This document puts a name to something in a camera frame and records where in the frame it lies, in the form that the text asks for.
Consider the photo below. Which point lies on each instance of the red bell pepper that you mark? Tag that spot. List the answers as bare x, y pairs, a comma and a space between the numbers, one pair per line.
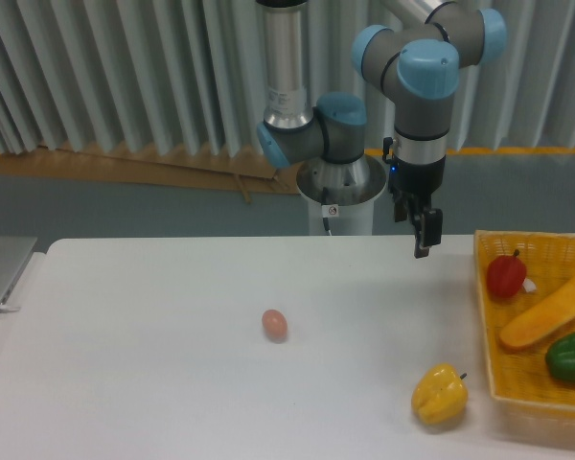
505, 275

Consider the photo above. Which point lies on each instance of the orange bread loaf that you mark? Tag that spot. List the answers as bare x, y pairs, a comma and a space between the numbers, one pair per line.
540, 321

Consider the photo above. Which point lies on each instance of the yellow woven basket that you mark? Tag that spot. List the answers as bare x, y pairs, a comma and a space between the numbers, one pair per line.
520, 378

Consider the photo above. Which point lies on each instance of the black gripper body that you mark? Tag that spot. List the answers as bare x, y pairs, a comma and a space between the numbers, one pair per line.
416, 168

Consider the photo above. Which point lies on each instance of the brown cardboard sheet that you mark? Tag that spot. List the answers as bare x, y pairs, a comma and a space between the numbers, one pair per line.
247, 172

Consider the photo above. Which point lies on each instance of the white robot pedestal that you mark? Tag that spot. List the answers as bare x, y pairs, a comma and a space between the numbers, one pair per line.
341, 197

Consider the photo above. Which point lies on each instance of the green bell pepper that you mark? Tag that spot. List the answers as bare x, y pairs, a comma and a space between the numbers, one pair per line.
560, 358

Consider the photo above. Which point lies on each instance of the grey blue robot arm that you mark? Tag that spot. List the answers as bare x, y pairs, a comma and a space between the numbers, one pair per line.
417, 69

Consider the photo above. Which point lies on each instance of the brown egg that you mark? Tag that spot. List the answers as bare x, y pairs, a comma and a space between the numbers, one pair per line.
275, 325

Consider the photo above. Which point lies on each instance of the small white object in basket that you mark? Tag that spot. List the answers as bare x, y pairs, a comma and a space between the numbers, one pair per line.
529, 286

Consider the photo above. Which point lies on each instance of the yellow bell pepper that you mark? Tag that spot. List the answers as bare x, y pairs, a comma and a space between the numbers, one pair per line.
440, 395

